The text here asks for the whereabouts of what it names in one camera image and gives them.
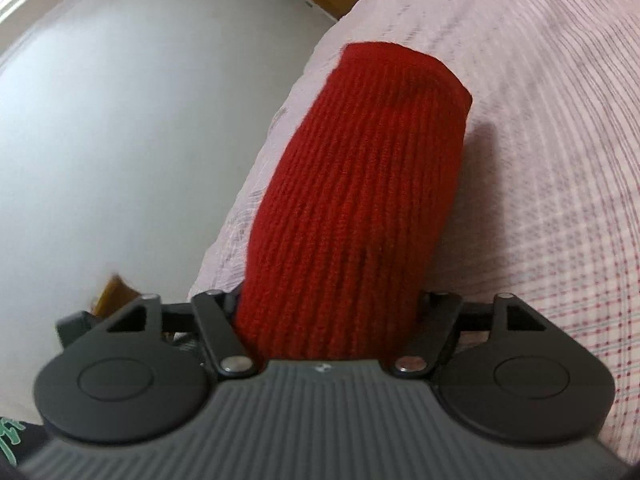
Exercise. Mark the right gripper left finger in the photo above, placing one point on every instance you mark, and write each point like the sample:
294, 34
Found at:
204, 319

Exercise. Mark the pink checked bed sheet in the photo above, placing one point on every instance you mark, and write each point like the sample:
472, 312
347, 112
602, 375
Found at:
548, 200

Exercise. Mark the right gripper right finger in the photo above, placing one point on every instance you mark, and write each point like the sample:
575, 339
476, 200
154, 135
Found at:
448, 324

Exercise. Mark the red knitted garment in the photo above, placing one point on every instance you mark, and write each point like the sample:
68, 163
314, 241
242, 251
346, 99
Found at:
342, 240

